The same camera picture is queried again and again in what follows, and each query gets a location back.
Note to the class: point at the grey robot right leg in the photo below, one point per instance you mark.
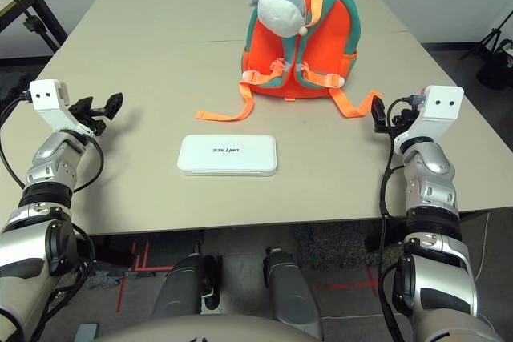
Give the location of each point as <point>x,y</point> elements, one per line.
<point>290,286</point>

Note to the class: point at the beige robot torso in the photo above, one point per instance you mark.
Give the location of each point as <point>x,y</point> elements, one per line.
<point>208,330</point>

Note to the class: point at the grey robot leg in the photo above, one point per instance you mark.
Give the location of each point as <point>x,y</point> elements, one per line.
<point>290,286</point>
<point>182,286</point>

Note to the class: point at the small grey box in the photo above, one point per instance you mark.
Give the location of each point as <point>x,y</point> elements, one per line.
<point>87,334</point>

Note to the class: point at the black tripod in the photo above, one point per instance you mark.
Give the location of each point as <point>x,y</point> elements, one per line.
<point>495,35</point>

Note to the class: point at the grey crumpled cloth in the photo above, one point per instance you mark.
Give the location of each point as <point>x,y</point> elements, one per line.
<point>106,280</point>

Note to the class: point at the grey robot left leg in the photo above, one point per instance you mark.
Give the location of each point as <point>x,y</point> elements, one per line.
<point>182,286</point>

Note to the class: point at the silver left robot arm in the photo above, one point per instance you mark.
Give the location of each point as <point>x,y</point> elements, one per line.
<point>44,182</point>

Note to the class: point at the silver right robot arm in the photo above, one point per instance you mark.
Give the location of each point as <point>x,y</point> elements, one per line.
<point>431,182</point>

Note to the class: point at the black framed side table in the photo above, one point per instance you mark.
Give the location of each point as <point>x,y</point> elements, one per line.
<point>24,1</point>

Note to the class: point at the white Unitree box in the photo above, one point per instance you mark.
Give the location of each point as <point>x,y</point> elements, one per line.
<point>226,155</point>

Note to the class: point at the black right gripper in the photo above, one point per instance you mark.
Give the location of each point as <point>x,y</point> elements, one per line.
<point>401,121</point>

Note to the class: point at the dark speckled rug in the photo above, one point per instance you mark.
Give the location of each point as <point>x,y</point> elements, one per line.
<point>336,244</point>

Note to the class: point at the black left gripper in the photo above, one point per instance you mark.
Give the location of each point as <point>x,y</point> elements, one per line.
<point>94,121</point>

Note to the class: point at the black bag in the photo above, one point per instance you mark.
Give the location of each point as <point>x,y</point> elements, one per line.
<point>497,69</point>

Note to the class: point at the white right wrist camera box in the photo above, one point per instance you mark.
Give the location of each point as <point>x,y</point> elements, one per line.
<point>439,105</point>

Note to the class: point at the orange teal backpack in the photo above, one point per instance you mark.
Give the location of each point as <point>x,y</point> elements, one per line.
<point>328,57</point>

